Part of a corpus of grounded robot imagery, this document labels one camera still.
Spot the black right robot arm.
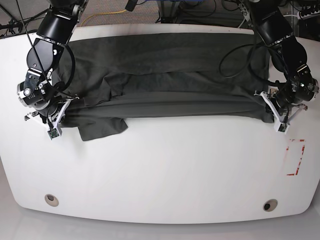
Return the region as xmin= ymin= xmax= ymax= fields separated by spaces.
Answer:
xmin=17 ymin=0 xmax=88 ymax=118

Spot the left table grommet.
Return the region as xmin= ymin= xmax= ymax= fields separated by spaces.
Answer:
xmin=44 ymin=194 xmax=59 ymax=207

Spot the dark grey T-shirt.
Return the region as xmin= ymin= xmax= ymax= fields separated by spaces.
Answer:
xmin=61 ymin=33 xmax=274 ymax=141

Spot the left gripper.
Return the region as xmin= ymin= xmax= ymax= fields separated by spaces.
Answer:
xmin=275 ymin=64 xmax=320 ymax=109

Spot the red tape rectangle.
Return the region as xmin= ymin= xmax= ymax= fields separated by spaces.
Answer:
xmin=283 ymin=139 xmax=306 ymax=176

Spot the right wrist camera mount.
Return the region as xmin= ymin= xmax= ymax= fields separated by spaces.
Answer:
xmin=24 ymin=96 xmax=74 ymax=140

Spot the table grommet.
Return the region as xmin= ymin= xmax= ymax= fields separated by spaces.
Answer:
xmin=44 ymin=194 xmax=59 ymax=207
xmin=263 ymin=199 xmax=278 ymax=212

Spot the white power strip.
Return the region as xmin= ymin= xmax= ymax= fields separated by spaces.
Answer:
xmin=297 ymin=3 xmax=320 ymax=20

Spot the yellow cable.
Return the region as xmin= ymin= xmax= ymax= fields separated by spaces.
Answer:
xmin=81 ymin=9 xmax=127 ymax=27

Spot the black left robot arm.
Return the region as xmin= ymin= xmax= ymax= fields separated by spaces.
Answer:
xmin=243 ymin=0 xmax=319 ymax=109

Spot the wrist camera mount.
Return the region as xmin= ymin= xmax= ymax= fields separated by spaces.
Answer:
xmin=254 ymin=86 xmax=308 ymax=135
xmin=24 ymin=96 xmax=74 ymax=140

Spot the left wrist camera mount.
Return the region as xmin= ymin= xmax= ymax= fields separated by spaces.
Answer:
xmin=254 ymin=86 xmax=308 ymax=135

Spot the right table grommet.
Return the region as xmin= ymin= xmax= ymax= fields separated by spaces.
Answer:
xmin=263 ymin=199 xmax=278 ymax=212

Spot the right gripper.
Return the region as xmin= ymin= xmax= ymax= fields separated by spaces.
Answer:
xmin=17 ymin=68 xmax=65 ymax=117

